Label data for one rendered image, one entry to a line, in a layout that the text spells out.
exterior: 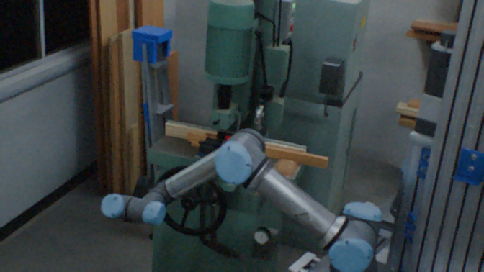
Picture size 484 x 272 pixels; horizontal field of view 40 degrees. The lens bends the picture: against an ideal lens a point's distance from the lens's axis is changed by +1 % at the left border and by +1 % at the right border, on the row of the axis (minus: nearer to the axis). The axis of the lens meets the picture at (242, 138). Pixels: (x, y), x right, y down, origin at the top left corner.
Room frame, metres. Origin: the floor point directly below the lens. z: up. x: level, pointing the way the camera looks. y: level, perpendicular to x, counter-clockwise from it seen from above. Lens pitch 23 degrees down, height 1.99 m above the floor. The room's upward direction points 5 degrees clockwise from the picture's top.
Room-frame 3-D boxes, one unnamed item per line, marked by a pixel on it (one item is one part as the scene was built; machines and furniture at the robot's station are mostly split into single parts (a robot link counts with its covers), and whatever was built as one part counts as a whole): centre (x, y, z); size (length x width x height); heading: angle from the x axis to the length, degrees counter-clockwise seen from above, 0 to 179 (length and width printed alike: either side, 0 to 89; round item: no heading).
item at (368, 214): (1.79, -0.39, 0.98); 0.13 x 0.12 x 0.14; 163
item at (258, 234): (2.23, -0.11, 0.65); 0.06 x 0.04 x 0.08; 75
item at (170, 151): (2.39, 0.07, 0.87); 0.61 x 0.30 x 0.06; 75
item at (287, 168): (2.34, -0.18, 0.91); 0.12 x 0.09 x 0.03; 165
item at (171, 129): (2.51, 0.03, 0.93); 0.60 x 0.02 x 0.05; 75
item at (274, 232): (2.30, -0.13, 0.58); 0.12 x 0.08 x 0.08; 165
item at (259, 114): (2.60, -0.07, 1.02); 0.12 x 0.03 x 0.12; 165
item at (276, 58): (2.67, -0.12, 1.23); 0.09 x 0.08 x 0.15; 165
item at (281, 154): (2.47, -0.06, 0.92); 0.59 x 0.02 x 0.04; 75
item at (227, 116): (2.52, 0.08, 1.03); 0.14 x 0.07 x 0.09; 165
